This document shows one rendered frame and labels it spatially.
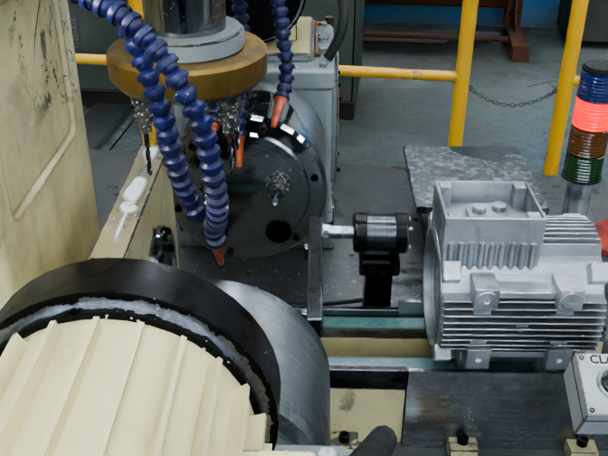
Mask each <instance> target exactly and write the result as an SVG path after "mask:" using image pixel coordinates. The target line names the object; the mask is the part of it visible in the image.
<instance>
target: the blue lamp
mask: <svg viewBox="0 0 608 456"><path fill-rule="evenodd" d="M580 76H581V77H580V81H579V84H578V86H579V87H578V91H577V94H576V96H577V97H578V98H579V99H580V100H583V101H585V102H588V103H593V104H600V105H605V104H608V76H602V75H596V74H592V73H590V72H587V71H585V70H584V68H583V67H582V70H581V75H580Z"/></svg>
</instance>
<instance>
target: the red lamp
mask: <svg viewBox="0 0 608 456"><path fill-rule="evenodd" d="M572 124H573V125H574V126H575V127H577V128H579V129H582V130H586V131H591V132H603V131H606V130H608V104H605V105H600V104H593V103H588V102H585V101H583V100H580V99H579V98H578V97H577V96H576V102H575V108H574V115H573V118H572Z"/></svg>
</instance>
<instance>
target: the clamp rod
mask: <svg viewBox="0 0 608 456"><path fill-rule="evenodd" d="M324 228H328V233H323V236H324V234H328V238H324V237H323V239H353V238H354V225H329V226H324Z"/></svg>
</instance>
